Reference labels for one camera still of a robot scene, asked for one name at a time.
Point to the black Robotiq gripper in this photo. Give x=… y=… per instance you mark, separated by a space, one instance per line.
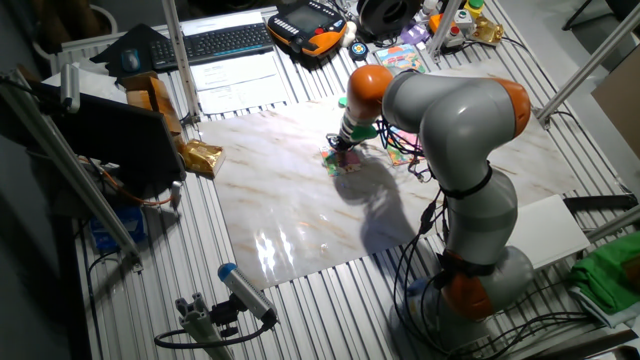
x=342 y=142

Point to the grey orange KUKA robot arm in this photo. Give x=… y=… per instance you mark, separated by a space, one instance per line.
x=450 y=115

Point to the butterfly puzzle reference card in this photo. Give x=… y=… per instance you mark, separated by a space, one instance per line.
x=397 y=157

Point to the colourful picture card left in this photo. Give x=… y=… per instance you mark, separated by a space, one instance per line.
x=350 y=167

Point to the colourful picture card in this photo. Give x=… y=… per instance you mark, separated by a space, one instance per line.
x=400 y=57
x=350 y=167

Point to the white marble pattern board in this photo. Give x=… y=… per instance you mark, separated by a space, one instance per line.
x=300 y=200

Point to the blue round disc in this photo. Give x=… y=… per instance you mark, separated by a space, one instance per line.
x=358 y=51

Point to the printed white paper sheet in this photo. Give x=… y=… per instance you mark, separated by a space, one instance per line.
x=232 y=72
x=245 y=97

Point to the white figurine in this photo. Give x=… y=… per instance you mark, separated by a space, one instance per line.
x=350 y=34

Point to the orange black teach pendant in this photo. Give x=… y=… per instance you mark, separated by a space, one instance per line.
x=307 y=25

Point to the gold foil bag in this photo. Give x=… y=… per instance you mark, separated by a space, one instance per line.
x=202 y=157

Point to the black filament spool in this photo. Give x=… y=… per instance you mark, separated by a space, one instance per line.
x=380 y=17

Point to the small orange object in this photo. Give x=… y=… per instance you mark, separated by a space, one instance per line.
x=436 y=22

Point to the grey box red button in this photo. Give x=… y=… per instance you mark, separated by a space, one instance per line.
x=454 y=36

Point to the black computer keyboard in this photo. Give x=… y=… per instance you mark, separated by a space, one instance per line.
x=215 y=45

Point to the small silver connector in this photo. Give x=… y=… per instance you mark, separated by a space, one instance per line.
x=176 y=195

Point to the blank white paper sheet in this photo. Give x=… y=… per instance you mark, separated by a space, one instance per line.
x=220 y=22

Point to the brown cardboard box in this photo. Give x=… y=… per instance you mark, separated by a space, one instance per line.
x=160 y=100

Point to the yellow box green button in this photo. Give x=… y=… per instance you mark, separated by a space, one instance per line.
x=474 y=9

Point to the short aluminium profile stub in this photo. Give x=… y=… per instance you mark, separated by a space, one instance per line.
x=200 y=325

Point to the white flat box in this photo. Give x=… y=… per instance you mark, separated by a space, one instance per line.
x=550 y=235

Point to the black flat monitor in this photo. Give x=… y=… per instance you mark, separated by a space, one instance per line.
x=115 y=140

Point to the dark computer mouse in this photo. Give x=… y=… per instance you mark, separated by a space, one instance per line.
x=131 y=60

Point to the blue box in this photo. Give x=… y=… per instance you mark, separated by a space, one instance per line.
x=120 y=230

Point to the black mouse pad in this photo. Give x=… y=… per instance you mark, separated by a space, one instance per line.
x=135 y=40

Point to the black metal bar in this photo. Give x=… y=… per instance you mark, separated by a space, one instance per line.
x=600 y=202

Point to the brown cardboard sheet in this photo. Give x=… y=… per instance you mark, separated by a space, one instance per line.
x=620 y=110

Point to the green cloth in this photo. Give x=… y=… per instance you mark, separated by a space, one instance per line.
x=605 y=275

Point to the black chair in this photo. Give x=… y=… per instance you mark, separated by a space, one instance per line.
x=615 y=10

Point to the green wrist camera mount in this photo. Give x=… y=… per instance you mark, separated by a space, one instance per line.
x=364 y=133

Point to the aluminium profile post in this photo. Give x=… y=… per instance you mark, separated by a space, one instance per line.
x=445 y=25
x=180 y=60

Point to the silver camera with blue end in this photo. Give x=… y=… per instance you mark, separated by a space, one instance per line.
x=247 y=292

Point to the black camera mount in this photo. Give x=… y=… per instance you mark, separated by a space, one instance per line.
x=225 y=315

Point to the aluminium frame beam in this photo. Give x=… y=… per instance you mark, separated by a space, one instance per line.
x=65 y=165
x=600 y=50
x=615 y=222

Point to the silver depth camera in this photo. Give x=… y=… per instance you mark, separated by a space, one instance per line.
x=70 y=87

